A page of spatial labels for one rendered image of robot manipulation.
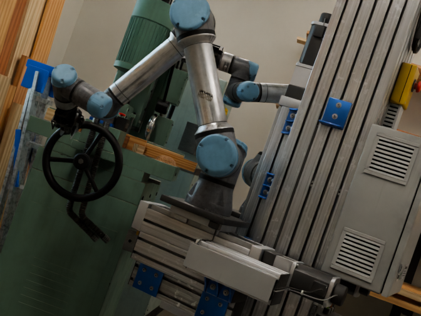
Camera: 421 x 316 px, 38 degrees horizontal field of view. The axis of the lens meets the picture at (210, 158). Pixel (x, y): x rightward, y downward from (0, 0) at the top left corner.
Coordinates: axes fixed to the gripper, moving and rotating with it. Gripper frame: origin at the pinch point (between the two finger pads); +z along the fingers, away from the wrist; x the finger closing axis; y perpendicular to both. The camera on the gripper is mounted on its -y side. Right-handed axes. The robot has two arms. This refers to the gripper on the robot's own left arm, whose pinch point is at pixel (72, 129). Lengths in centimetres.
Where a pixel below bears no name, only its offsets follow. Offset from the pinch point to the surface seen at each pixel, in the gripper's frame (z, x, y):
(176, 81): 32, 21, -58
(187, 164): 33, 39, -21
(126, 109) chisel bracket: 23.2, 8.7, -30.0
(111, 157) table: 14.7, 13.3, -2.8
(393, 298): 189, 185, -66
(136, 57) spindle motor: 9.7, 6.6, -45.9
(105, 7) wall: 195, -81, -224
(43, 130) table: 22.6, -16.6, -7.9
